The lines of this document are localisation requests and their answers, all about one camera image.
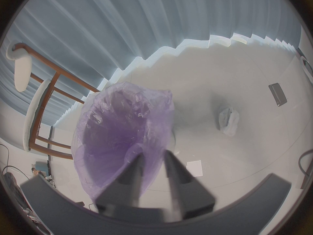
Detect purple plastic bag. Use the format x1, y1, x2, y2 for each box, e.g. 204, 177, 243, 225
71, 81, 175, 204

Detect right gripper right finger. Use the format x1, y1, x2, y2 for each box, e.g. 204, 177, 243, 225
164, 150, 217, 222

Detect white printed wrapper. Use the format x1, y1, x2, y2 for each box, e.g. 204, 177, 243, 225
218, 105, 240, 137

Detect black cable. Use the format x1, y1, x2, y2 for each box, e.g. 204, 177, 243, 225
298, 149, 313, 180

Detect white curtain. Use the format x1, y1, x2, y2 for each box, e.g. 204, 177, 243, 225
0, 0, 302, 128

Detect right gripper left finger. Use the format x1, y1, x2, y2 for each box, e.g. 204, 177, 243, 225
95, 152, 145, 214

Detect wooden chair white cushions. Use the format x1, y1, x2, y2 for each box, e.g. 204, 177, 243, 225
5, 42, 101, 160

